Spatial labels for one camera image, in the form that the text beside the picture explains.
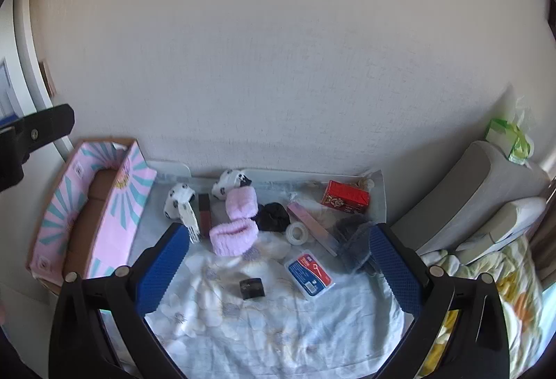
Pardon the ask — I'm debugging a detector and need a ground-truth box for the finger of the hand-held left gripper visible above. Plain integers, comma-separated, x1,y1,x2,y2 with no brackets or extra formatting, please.
0,103,75,158

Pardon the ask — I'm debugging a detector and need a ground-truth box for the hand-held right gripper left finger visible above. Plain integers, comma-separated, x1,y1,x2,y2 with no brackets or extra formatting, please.
49,223,190,379

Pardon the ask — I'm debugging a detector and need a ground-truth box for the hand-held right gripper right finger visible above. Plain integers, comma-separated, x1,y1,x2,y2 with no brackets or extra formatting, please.
368,223,511,379

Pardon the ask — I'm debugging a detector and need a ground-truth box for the pink striped cardboard box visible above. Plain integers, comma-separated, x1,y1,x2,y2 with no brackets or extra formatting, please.
26,138,158,295

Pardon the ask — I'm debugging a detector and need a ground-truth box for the red carton box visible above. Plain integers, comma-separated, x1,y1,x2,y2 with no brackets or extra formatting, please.
321,180,371,213

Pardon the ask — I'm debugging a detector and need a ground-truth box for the long pink cosmetic box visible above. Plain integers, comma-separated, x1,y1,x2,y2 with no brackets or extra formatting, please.
287,202,340,258

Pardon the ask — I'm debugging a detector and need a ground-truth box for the dark red lipstick tube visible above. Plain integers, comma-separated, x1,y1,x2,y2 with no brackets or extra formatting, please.
197,193,212,232

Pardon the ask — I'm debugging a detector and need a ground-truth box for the blue white red packet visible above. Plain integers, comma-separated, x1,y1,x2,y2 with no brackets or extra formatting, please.
284,249,336,301

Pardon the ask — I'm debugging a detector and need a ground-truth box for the small black jar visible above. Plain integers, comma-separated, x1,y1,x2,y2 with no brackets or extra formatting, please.
239,277,265,300

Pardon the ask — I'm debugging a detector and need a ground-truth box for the large grey pillow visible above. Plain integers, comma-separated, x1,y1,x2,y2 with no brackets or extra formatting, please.
391,140,550,255

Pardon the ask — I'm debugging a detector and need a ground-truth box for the clear tape roll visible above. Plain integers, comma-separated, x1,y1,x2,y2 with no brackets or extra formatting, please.
285,221,310,246

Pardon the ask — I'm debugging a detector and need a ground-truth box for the yellow floral quilt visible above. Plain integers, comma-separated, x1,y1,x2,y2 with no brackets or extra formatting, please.
417,231,549,379

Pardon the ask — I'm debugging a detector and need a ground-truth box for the black scrunchie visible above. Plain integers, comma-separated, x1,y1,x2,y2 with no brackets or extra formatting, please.
255,202,289,232

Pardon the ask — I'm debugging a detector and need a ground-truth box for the small white pillow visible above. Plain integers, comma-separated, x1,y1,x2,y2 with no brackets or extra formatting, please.
456,196,548,264

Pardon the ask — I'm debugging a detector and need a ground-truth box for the green tissue pack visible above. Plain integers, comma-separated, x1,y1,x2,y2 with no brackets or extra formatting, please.
485,97,539,164

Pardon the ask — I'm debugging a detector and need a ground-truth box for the small wall picture frame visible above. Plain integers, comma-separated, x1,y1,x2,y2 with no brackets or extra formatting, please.
39,61,57,97

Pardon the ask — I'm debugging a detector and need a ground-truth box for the white door frame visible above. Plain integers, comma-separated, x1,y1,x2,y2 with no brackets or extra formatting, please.
13,0,72,162

